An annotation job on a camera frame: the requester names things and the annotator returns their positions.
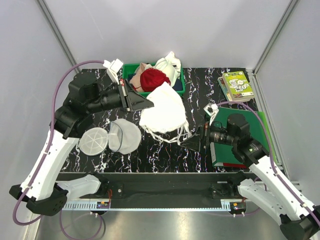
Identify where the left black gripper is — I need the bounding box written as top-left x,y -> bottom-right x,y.
86,77 -> 155,114

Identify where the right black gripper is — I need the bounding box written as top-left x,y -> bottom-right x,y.
180,116 -> 238,152

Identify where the white bra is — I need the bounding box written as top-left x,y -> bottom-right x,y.
139,82 -> 192,144

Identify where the white mesh laundry bag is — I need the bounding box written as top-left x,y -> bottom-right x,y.
79,118 -> 142,156

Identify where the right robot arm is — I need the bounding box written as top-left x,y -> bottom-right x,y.
181,113 -> 320,240

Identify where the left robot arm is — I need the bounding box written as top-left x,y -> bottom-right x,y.
9,72 -> 154,216

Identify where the beige garment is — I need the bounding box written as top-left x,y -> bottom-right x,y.
129,63 -> 152,93

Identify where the red garment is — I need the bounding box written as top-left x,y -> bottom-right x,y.
140,68 -> 171,92

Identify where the green plastic basket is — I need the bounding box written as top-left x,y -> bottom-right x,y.
122,63 -> 186,97

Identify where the dark blue garment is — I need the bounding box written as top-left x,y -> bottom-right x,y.
172,79 -> 183,92

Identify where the white garment in basket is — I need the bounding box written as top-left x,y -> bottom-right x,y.
153,51 -> 182,79

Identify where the lower book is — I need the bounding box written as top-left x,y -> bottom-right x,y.
217,77 -> 253,103

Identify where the green cover book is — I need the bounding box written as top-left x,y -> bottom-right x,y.
222,71 -> 255,102

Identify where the light green plastic folder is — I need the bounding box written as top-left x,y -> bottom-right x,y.
250,111 -> 279,165

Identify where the green ring binder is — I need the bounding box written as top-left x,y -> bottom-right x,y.
210,107 -> 255,168

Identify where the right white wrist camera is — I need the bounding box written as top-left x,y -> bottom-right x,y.
204,103 -> 219,125

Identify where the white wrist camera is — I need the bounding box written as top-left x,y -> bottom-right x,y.
204,103 -> 219,125
102,58 -> 124,85

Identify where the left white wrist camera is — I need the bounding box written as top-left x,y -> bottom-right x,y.
102,58 -> 124,85

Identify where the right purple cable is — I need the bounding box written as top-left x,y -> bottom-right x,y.
216,100 -> 320,231

